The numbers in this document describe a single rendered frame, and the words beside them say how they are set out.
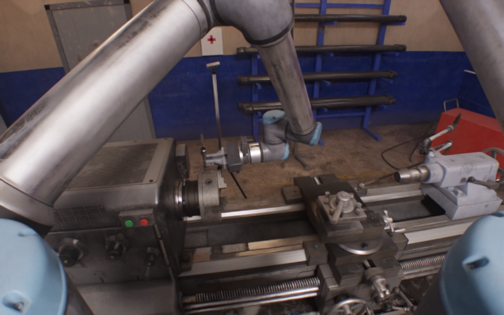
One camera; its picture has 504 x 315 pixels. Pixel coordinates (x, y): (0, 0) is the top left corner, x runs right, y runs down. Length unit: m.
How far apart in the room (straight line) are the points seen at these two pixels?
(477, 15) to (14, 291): 0.58
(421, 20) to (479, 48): 4.75
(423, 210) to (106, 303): 1.93
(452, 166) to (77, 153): 1.68
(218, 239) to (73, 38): 3.59
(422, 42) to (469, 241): 5.09
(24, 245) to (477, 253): 0.37
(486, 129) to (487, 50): 3.42
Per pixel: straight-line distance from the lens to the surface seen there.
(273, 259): 1.35
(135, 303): 1.37
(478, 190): 1.93
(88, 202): 1.12
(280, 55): 0.63
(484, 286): 0.26
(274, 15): 0.56
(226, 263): 1.33
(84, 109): 0.43
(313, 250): 1.36
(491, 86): 0.46
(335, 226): 1.22
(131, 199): 1.05
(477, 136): 3.92
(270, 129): 1.01
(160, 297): 1.33
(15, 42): 4.90
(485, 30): 0.47
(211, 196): 1.19
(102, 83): 0.44
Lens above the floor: 1.90
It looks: 30 degrees down
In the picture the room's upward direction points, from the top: 1 degrees counter-clockwise
